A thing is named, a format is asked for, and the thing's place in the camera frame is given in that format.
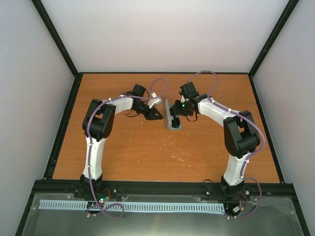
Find grey glasses case green lining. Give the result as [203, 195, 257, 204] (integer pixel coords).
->
[164, 99, 182, 131]

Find black sunglasses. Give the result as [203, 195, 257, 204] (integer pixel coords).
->
[171, 116, 180, 128]

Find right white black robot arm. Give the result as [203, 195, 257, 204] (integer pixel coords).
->
[171, 82, 260, 198]

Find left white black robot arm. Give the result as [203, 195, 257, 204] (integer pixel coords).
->
[80, 84, 163, 198]

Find left controller board with leds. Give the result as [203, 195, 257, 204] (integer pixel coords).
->
[96, 188, 112, 204]

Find clear acrylic cover plate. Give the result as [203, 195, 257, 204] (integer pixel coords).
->
[22, 194, 303, 236]

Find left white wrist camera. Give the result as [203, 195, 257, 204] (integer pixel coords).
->
[147, 91, 162, 109]

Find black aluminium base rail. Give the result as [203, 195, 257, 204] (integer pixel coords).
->
[31, 179, 297, 201]

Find light blue slotted cable duct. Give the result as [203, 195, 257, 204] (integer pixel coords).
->
[38, 200, 225, 214]

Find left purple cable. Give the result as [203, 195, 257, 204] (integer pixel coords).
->
[87, 78, 168, 219]

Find right controller board with wires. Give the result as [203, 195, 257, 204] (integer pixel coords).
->
[232, 192, 247, 214]

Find left black frame post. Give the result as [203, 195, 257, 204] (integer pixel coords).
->
[31, 0, 79, 77]

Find black frame post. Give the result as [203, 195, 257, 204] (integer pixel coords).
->
[31, 0, 79, 77]
[248, 0, 299, 79]

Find right black frame post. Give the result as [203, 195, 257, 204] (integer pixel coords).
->
[248, 0, 299, 79]

